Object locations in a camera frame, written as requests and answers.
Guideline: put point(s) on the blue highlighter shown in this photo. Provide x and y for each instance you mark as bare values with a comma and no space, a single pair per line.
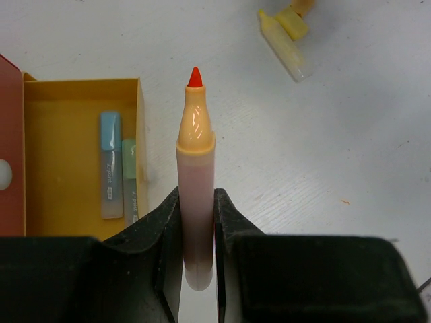
111,178

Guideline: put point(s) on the yellow drawer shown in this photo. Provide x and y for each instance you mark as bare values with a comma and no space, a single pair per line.
62,151

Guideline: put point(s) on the yellow highlighter cap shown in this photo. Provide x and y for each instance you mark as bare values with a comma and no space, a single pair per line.
292,23

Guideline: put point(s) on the orange red drawer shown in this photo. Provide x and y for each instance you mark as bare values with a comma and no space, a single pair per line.
13,205

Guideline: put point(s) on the green highlighter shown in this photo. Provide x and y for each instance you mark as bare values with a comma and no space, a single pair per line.
130,197

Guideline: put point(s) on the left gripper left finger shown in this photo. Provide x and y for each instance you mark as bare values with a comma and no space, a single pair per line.
134,276

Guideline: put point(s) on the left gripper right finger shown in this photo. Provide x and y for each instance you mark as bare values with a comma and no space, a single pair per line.
305,278

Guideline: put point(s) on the pale yellow highlighter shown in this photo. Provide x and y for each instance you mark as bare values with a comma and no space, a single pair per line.
284,48

